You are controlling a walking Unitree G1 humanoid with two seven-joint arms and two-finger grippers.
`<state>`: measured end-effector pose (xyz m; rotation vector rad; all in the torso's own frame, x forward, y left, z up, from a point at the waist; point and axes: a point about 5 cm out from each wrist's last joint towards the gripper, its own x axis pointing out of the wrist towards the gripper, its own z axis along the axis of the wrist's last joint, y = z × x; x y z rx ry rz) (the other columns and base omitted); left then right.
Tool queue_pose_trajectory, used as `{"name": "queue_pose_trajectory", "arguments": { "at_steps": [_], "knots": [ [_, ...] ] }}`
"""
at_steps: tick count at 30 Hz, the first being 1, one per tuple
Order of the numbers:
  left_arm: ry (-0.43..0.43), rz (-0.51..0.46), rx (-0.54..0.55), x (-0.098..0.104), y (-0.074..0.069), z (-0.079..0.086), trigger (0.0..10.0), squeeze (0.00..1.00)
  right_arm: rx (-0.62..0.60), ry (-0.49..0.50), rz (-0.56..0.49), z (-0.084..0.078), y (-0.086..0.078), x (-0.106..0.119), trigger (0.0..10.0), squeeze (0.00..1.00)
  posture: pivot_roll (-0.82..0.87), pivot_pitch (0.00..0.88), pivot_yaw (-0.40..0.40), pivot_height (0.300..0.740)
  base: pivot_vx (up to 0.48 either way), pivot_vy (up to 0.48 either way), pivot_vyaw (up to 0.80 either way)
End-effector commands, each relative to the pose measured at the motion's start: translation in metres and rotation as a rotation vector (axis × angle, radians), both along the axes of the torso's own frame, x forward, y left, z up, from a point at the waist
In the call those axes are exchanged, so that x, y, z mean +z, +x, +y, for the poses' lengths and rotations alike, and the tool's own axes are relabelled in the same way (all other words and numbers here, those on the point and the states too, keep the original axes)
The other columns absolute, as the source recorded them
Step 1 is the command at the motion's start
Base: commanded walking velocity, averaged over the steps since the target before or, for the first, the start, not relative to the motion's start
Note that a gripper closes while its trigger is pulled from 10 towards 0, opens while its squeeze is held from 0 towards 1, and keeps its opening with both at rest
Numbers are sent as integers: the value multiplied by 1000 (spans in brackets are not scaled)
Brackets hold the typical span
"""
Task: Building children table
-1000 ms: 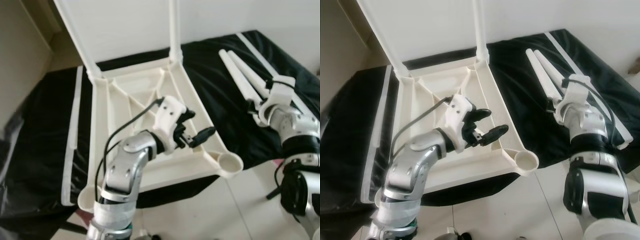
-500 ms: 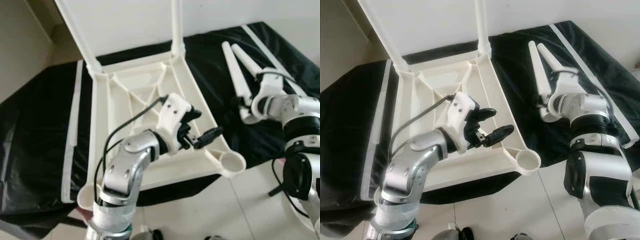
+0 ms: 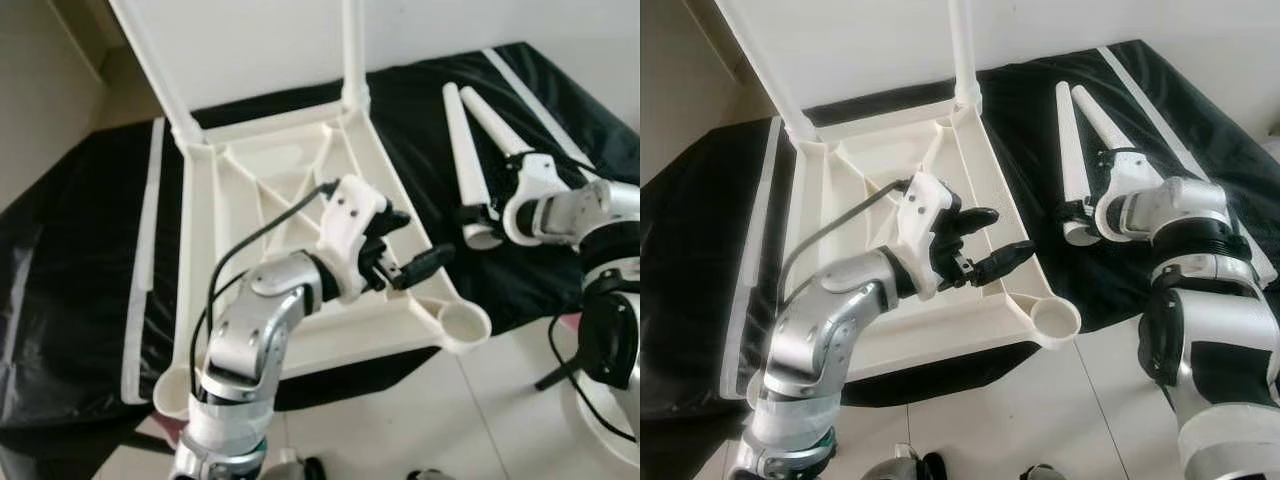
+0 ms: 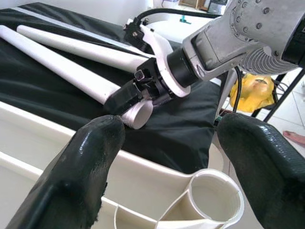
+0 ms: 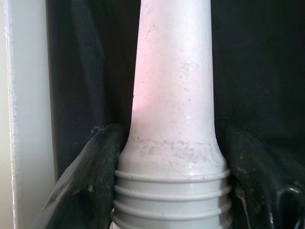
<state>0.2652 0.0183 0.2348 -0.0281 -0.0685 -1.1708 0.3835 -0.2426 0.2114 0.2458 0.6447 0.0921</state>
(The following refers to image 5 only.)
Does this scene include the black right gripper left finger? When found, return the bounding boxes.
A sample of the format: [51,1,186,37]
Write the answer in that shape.
[30,123,131,229]

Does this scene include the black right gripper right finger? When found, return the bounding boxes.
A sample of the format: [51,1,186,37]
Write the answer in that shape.
[213,123,305,229]

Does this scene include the white plastic children table top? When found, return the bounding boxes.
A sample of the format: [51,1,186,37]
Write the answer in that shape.
[0,0,59,229]

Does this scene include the white plastic table leg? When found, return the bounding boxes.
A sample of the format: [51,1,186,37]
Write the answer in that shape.
[111,0,231,229]

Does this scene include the black table cloth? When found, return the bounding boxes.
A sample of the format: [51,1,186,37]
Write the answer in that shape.
[46,0,305,229]

